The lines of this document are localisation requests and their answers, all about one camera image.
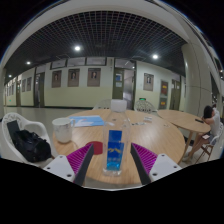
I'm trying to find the flat round red coaster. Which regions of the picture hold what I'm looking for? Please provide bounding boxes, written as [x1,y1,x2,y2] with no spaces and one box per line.
[85,140,105,156]

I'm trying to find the person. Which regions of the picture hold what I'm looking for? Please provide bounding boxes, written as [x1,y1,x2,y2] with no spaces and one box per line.
[182,104,223,163]

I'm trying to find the dark wooden door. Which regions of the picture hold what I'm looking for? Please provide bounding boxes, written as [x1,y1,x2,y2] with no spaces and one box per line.
[33,72,46,108]

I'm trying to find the white ceramic mug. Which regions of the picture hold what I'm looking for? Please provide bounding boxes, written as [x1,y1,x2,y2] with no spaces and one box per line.
[51,117,76,144]

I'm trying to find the black flat tablet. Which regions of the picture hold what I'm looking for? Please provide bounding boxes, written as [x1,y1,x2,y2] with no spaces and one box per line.
[6,119,22,138]

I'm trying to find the clear water bottle blue label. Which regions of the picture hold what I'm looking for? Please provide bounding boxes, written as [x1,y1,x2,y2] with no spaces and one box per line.
[102,99,132,178]

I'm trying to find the round wooden side table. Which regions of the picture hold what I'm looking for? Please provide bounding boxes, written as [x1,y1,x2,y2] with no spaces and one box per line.
[156,109,214,161]

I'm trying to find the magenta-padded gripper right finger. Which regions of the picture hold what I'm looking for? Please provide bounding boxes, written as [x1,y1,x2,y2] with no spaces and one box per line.
[129,142,183,186]

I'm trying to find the black bag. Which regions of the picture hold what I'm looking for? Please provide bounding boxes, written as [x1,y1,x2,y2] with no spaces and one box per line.
[11,129,53,164]

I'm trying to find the round ceiling lights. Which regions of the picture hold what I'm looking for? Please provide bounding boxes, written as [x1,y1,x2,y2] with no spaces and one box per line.
[6,44,160,78]

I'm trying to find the framed wall portraits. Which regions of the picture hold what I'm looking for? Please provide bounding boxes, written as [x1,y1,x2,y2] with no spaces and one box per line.
[4,68,169,111]

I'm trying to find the grey metal double door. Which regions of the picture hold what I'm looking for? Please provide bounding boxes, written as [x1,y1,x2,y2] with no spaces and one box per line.
[112,68,137,110]

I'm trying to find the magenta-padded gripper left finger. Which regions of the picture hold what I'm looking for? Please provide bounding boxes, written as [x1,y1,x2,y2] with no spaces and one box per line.
[43,142,96,187]

